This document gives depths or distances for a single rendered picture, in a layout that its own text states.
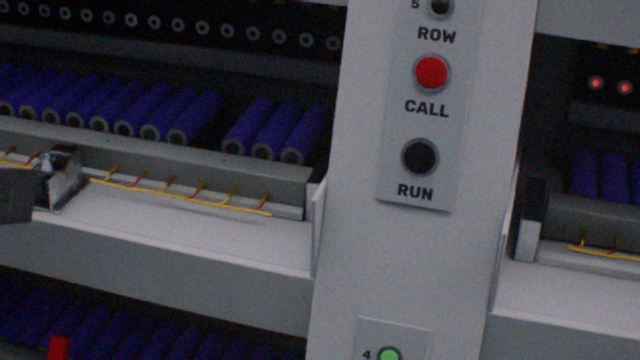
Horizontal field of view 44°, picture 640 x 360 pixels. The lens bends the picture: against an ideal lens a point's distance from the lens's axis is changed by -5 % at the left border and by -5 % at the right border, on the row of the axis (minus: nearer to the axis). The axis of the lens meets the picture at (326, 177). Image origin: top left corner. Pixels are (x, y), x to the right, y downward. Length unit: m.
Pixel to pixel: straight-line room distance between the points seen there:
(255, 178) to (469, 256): 0.14
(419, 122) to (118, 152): 0.20
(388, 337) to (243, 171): 0.13
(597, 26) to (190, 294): 0.27
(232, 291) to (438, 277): 0.12
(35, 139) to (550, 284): 0.34
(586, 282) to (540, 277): 0.03
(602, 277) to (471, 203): 0.10
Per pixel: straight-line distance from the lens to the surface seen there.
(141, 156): 0.52
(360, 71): 0.42
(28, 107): 0.62
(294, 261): 0.46
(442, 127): 0.41
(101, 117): 0.58
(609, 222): 0.49
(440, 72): 0.41
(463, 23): 0.41
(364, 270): 0.44
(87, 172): 0.54
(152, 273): 0.49
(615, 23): 0.42
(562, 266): 0.47
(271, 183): 0.49
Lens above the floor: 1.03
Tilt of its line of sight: 12 degrees down
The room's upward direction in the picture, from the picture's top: 7 degrees clockwise
